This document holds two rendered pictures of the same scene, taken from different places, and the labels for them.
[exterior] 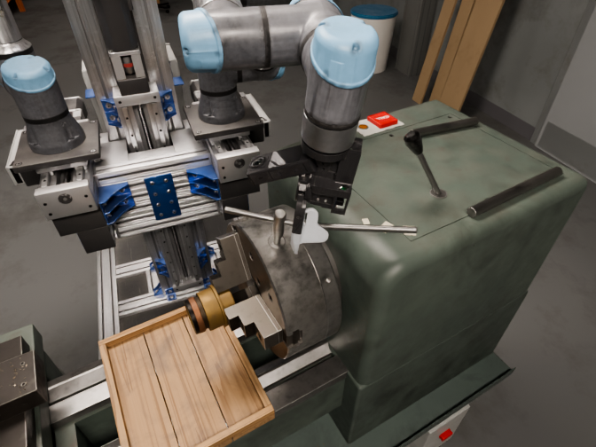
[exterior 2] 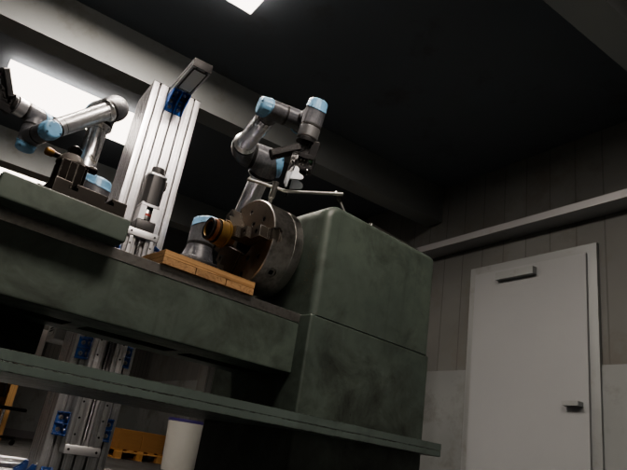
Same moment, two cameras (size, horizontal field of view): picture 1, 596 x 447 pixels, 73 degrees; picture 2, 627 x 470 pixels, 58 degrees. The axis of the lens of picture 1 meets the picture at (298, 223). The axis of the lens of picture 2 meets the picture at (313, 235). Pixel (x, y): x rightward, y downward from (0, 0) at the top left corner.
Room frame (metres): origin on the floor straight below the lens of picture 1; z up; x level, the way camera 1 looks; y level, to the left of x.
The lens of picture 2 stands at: (-1.24, 0.19, 0.46)
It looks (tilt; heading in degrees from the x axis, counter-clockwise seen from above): 21 degrees up; 350
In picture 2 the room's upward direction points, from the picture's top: 9 degrees clockwise
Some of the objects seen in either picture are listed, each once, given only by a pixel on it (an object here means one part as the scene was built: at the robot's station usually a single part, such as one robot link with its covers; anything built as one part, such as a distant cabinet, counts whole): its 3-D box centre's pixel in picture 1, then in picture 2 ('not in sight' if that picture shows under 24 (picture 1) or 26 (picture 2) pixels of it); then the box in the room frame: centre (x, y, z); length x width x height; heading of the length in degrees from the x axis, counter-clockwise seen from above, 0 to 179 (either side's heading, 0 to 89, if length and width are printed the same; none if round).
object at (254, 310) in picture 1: (261, 324); (255, 234); (0.47, 0.07, 1.09); 0.12 x 0.11 x 0.05; 29
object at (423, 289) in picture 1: (405, 224); (334, 289); (0.80, -0.29, 1.06); 0.59 x 0.48 x 0.39; 119
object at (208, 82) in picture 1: (217, 62); (204, 231); (1.24, 0.25, 1.33); 0.13 x 0.12 x 0.14; 102
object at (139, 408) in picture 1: (182, 377); (179, 281); (0.47, 0.27, 0.88); 0.36 x 0.30 x 0.04; 29
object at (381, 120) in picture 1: (382, 121); not in sight; (1.01, -0.23, 1.26); 0.06 x 0.06 x 0.02; 29
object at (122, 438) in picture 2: not in sight; (127, 443); (8.62, 0.81, 0.20); 1.17 x 0.87 x 0.41; 21
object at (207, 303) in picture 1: (211, 309); (220, 232); (0.52, 0.18, 1.08); 0.09 x 0.09 x 0.09; 29
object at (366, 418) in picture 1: (375, 352); (309, 463); (0.80, -0.29, 0.43); 0.60 x 0.48 x 0.86; 119
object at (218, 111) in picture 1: (220, 99); (197, 255); (1.24, 0.25, 1.21); 0.15 x 0.15 x 0.10
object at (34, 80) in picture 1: (34, 86); (93, 192); (1.07, 0.72, 1.33); 0.13 x 0.12 x 0.14; 42
